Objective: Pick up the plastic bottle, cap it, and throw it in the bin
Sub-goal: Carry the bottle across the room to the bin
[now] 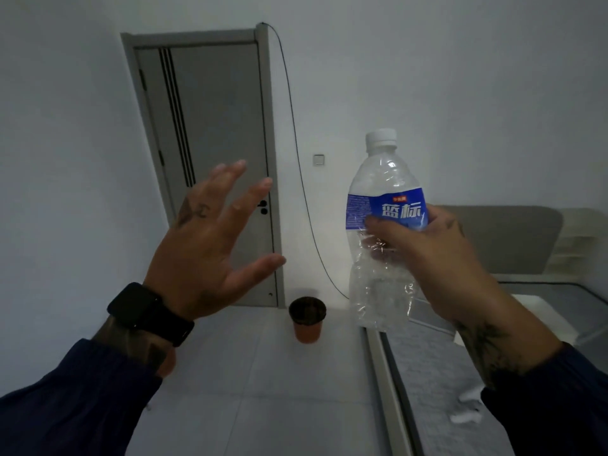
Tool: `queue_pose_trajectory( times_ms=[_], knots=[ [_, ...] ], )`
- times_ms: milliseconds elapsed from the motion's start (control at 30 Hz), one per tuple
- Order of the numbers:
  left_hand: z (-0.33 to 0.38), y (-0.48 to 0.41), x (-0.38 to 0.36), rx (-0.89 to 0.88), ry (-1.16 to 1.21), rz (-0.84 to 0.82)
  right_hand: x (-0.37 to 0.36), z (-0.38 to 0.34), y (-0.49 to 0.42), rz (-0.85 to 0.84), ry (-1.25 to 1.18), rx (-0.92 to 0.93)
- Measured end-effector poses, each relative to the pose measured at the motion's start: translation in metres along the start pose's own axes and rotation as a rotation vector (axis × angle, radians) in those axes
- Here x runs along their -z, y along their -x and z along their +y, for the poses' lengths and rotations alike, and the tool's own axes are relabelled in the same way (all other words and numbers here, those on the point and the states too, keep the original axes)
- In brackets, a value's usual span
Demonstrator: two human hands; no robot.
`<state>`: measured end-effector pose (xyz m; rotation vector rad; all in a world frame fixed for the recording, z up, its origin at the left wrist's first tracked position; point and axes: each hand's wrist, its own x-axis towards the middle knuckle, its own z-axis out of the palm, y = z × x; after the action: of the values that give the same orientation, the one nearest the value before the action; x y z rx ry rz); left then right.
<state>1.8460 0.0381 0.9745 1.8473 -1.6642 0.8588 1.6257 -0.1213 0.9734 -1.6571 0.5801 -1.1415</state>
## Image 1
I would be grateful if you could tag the grey upholstered headboard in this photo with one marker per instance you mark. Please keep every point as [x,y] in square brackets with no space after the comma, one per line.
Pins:
[508,239]

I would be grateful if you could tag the grey bed mattress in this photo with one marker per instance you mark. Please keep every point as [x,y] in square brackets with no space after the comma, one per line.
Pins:
[437,375]

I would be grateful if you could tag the beige cushion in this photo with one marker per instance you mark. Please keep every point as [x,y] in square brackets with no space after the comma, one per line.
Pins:
[577,242]

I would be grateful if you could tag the black door lock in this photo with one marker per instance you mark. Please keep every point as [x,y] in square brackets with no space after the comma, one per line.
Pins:
[262,207]

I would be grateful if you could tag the white wall switch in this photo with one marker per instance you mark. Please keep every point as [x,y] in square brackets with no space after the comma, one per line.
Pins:
[318,160]

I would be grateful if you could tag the grey door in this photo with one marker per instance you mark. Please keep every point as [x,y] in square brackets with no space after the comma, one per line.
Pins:
[213,113]

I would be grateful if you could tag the person's left middle finger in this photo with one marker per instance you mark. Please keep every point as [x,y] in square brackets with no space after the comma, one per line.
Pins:
[228,178]

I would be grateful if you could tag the person's right hand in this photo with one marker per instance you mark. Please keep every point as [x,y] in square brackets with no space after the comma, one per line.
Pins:
[441,265]

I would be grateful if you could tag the white bed frame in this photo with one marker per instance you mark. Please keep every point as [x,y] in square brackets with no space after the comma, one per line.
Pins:
[387,389]

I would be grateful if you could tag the black smartwatch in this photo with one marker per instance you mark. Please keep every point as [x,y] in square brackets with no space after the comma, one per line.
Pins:
[149,313]

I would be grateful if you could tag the person's left forearm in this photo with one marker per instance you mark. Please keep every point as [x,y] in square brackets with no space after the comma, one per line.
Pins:
[80,403]

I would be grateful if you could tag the clear plastic bottle blue label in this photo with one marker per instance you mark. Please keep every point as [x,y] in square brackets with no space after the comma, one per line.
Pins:
[382,185]

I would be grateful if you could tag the brown plant pot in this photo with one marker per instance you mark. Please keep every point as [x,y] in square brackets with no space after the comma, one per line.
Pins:
[307,322]

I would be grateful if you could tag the person's right forearm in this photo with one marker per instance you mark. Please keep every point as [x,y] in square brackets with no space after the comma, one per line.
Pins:
[532,375]

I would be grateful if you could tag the person's right thumb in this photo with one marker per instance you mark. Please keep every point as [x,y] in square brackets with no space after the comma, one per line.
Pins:
[392,232]

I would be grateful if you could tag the person's left hand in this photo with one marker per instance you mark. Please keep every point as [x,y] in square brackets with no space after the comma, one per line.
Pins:
[199,265]

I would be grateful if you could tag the white pillow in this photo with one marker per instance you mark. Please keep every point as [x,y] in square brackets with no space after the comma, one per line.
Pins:
[551,320]

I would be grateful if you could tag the person's left thumb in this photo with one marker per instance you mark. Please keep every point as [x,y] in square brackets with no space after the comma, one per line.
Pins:
[259,270]

